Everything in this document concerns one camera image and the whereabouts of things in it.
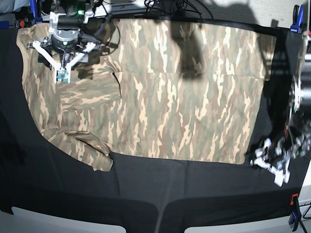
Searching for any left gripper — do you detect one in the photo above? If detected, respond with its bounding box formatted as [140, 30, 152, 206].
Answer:
[250, 131, 311, 172]

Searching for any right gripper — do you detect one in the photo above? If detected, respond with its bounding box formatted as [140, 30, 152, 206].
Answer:
[27, 21, 101, 72]

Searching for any camouflage t-shirt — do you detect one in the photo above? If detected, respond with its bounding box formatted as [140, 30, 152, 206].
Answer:
[16, 19, 276, 171]

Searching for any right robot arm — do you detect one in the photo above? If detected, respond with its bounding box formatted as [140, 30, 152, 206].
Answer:
[28, 0, 102, 75]

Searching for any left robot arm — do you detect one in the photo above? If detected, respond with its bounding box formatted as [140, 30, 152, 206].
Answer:
[250, 30, 311, 177]

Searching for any red black clamp left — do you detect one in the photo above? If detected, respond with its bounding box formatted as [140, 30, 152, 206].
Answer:
[14, 19, 25, 29]

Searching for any blue clamp top left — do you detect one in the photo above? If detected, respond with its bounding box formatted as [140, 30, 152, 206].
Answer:
[30, 0, 43, 25]

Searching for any blue orange clamp bottom right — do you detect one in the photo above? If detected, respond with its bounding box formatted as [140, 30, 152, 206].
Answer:
[288, 194, 301, 232]

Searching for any blue clamp top right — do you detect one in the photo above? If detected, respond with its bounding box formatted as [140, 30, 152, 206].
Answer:
[290, 3, 308, 34]

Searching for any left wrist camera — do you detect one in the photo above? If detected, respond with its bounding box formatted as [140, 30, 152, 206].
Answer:
[274, 169, 290, 187]

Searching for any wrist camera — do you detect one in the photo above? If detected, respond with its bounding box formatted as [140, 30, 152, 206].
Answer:
[274, 169, 290, 187]
[54, 68, 70, 83]

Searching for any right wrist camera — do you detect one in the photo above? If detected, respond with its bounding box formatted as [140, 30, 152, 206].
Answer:
[54, 68, 70, 83]

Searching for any black cable bundle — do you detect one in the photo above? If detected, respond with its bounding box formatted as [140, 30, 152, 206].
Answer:
[143, 0, 204, 18]

